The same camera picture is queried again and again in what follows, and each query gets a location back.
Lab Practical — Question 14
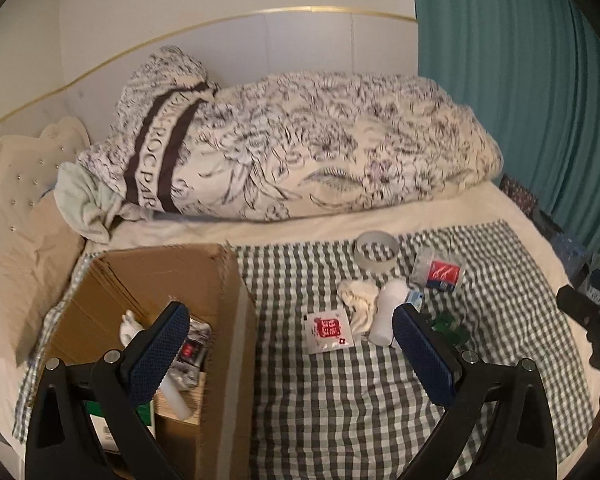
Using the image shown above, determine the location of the cream tufted headboard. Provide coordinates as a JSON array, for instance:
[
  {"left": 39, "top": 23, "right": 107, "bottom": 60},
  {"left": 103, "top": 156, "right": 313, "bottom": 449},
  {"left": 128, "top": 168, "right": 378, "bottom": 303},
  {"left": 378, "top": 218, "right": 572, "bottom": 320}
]
[{"left": 0, "top": 116, "right": 91, "bottom": 253}]

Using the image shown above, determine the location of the green white medicine box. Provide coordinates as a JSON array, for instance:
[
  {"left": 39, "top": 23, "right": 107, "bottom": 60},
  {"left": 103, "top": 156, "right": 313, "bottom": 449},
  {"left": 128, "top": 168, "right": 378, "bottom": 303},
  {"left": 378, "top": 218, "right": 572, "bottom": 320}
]
[{"left": 84, "top": 401, "right": 156, "bottom": 454}]

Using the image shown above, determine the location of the light green towel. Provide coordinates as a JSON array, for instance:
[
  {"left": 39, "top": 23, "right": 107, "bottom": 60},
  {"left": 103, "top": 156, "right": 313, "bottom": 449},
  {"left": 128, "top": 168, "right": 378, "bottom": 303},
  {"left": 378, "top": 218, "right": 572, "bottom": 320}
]
[{"left": 54, "top": 162, "right": 154, "bottom": 244}]

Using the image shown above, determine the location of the clear tape roll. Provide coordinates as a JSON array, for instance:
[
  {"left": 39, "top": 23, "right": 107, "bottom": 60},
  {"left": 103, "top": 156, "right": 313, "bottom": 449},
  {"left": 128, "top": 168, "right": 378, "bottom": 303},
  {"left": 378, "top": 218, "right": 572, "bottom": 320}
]
[{"left": 353, "top": 231, "right": 400, "bottom": 274}]

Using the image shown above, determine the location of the green checkered cloth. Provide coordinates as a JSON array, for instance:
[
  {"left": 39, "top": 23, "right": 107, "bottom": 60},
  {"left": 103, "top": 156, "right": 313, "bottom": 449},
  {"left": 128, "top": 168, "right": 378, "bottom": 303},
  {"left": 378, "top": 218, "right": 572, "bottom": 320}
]
[{"left": 12, "top": 221, "right": 593, "bottom": 479}]

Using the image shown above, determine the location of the teal curtain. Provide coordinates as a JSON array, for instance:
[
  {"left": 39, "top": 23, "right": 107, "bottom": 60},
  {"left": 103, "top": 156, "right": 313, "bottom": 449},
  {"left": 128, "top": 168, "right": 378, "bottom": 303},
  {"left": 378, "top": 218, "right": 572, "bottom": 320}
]
[{"left": 415, "top": 0, "right": 600, "bottom": 252}]

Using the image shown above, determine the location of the cream tissue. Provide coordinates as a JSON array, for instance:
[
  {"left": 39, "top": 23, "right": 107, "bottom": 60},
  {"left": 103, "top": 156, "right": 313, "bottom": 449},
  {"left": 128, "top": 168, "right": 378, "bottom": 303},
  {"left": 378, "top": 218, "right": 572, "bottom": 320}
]
[{"left": 337, "top": 280, "right": 379, "bottom": 336}]

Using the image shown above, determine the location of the floral rolled duvet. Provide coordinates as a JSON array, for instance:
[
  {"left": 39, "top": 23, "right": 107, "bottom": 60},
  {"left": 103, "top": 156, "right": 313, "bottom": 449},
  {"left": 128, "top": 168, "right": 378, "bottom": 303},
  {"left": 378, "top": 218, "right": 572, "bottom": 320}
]
[{"left": 79, "top": 47, "right": 504, "bottom": 222}]

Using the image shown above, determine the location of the white plastic tube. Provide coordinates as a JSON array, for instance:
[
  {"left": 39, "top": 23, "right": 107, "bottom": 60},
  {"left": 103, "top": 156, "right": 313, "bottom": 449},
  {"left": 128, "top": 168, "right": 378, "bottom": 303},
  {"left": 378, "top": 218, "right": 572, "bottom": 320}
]
[{"left": 159, "top": 373, "right": 192, "bottom": 420}]

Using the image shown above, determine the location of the crumpled printed wrapper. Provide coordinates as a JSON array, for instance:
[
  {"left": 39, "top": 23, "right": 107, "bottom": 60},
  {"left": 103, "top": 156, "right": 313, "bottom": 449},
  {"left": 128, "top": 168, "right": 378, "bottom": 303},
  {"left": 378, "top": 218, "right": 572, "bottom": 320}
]
[{"left": 170, "top": 318, "right": 212, "bottom": 391}]

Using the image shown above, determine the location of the dark patterned bag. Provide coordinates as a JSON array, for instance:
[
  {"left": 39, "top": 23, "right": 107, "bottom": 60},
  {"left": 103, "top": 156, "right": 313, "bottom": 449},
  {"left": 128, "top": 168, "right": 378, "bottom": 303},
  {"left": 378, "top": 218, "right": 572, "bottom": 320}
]
[{"left": 498, "top": 174, "right": 539, "bottom": 218}]

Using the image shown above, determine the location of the beige pillow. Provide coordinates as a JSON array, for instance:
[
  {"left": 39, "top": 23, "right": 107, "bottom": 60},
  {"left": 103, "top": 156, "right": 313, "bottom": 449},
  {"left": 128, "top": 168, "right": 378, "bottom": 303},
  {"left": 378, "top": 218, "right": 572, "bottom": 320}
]
[{"left": 0, "top": 193, "right": 84, "bottom": 366}]

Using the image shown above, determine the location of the white plastic bottle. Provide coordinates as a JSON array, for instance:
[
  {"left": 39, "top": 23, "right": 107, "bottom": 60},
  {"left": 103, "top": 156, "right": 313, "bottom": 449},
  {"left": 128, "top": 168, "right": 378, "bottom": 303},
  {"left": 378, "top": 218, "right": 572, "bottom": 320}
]
[{"left": 119, "top": 310, "right": 144, "bottom": 347}]

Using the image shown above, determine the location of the clear red packet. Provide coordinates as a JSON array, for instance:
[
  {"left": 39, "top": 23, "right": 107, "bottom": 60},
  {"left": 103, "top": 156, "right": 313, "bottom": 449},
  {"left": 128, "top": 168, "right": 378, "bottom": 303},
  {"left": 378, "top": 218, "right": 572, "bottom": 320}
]
[{"left": 410, "top": 246, "right": 465, "bottom": 292}]

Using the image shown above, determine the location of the brown cardboard box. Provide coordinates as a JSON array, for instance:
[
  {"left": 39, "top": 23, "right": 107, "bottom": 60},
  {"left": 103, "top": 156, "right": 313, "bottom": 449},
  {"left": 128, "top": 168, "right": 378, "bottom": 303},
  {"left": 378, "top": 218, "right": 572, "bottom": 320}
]
[{"left": 44, "top": 244, "right": 257, "bottom": 479}]

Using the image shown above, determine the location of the red white sachet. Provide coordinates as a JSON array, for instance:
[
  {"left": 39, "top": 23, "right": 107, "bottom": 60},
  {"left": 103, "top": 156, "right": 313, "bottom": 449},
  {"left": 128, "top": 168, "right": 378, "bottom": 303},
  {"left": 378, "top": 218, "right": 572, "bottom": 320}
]
[{"left": 303, "top": 308, "right": 354, "bottom": 354}]

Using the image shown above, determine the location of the green plastic wrapper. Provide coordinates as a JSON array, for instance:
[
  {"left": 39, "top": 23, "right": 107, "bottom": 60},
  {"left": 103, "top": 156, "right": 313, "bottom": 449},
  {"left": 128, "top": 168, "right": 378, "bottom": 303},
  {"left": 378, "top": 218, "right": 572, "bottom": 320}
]
[{"left": 422, "top": 310, "right": 469, "bottom": 349}]

